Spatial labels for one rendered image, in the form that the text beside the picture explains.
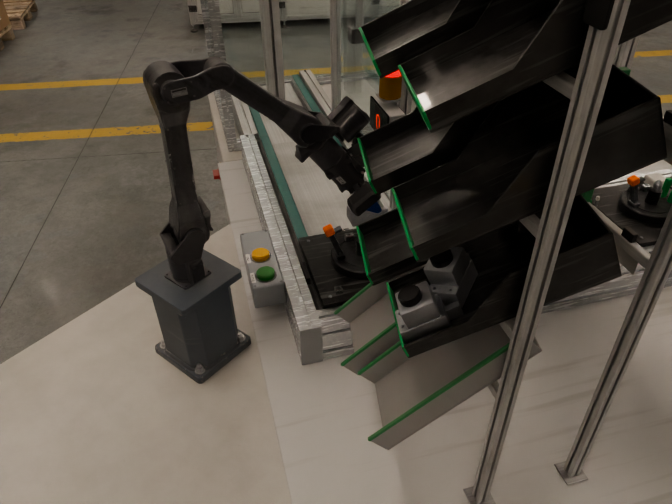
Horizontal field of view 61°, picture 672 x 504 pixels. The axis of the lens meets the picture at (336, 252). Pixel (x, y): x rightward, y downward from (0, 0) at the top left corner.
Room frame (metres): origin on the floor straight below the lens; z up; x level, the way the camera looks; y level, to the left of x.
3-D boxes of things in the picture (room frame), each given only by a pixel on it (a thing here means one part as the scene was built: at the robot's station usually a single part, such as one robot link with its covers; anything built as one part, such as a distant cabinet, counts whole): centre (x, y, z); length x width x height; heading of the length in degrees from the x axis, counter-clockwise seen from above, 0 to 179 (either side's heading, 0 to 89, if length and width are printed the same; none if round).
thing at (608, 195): (1.18, -0.78, 1.01); 0.24 x 0.24 x 0.13; 15
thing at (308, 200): (1.29, -0.01, 0.91); 0.84 x 0.28 x 0.10; 15
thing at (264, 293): (1.02, 0.17, 0.93); 0.21 x 0.07 x 0.06; 15
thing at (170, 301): (0.84, 0.28, 0.96); 0.15 x 0.15 x 0.20; 51
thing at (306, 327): (1.22, 0.16, 0.91); 0.89 x 0.06 x 0.11; 15
